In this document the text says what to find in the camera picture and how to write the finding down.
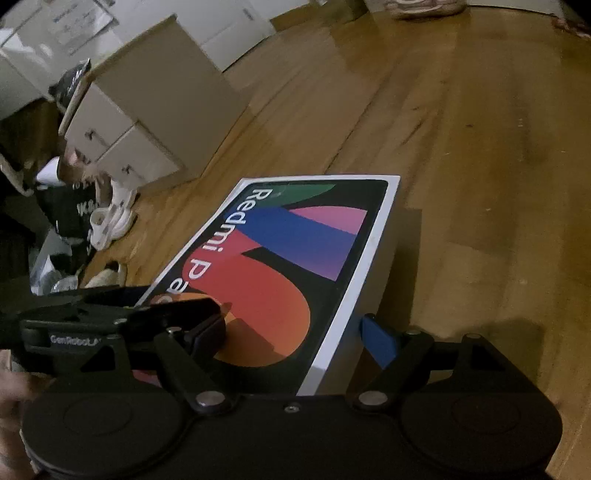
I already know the black plastic bag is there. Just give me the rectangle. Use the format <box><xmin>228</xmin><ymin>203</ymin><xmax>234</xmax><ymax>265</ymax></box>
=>
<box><xmin>48</xmin><ymin>58</ymin><xmax>94</xmax><ymax>114</ymax></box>

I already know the beige drawer cabinet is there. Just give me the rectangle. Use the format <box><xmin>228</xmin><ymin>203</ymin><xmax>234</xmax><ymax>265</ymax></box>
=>
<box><xmin>59</xmin><ymin>13</ymin><xmax>251</xmax><ymax>184</ymax></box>

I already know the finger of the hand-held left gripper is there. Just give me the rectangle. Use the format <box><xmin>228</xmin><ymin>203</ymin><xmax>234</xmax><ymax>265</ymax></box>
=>
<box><xmin>124</xmin><ymin>296</ymin><xmax>225</xmax><ymax>329</ymax></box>
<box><xmin>76</xmin><ymin>285</ymin><xmax>156</xmax><ymax>308</ymax></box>

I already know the white paper sheet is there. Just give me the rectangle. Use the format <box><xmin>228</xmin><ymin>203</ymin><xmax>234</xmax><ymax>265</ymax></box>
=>
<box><xmin>46</xmin><ymin>0</ymin><xmax>118</xmax><ymax>47</ymax></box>

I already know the white wall cabinet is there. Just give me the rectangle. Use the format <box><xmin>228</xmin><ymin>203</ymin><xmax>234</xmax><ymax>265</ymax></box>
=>
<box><xmin>0</xmin><ymin>0</ymin><xmax>279</xmax><ymax>121</ymax></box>

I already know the clear plastic bag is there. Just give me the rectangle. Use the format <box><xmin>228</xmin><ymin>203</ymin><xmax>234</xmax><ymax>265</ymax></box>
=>
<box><xmin>28</xmin><ymin>230</ymin><xmax>81</xmax><ymax>297</ymax></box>

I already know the pink cloth bundle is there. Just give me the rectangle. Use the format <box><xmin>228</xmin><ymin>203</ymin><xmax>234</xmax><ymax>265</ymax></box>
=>
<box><xmin>364</xmin><ymin>0</ymin><xmax>468</xmax><ymax>20</ymax></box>

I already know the colourful tablet box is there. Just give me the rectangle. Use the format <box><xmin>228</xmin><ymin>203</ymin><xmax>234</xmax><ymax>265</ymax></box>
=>
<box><xmin>133</xmin><ymin>174</ymin><xmax>402</xmax><ymax>398</ymax></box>

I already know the beige slipper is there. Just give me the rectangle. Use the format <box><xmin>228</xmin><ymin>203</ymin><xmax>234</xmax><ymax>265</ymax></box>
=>
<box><xmin>84</xmin><ymin>261</ymin><xmax>129</xmax><ymax>289</ymax></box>

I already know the person's left hand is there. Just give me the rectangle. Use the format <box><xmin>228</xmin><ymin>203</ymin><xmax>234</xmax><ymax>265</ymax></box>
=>
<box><xmin>0</xmin><ymin>353</ymin><xmax>44</xmax><ymax>467</ymax></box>

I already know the brown cardboard box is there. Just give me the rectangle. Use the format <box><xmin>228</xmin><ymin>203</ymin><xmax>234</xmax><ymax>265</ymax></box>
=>
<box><xmin>318</xmin><ymin>0</ymin><xmax>370</xmax><ymax>22</ymax></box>

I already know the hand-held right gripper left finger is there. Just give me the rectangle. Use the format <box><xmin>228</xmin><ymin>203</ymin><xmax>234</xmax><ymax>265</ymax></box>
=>
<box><xmin>81</xmin><ymin>314</ymin><xmax>238</xmax><ymax>416</ymax></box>

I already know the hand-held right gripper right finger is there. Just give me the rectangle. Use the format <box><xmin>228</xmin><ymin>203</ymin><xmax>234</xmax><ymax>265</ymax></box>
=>
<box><xmin>350</xmin><ymin>314</ymin><xmax>514</xmax><ymax>412</ymax></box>

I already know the black printed bag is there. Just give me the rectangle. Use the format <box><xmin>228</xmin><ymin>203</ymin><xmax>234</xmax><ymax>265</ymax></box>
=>
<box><xmin>36</xmin><ymin>179</ymin><xmax>99</xmax><ymax>265</ymax></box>

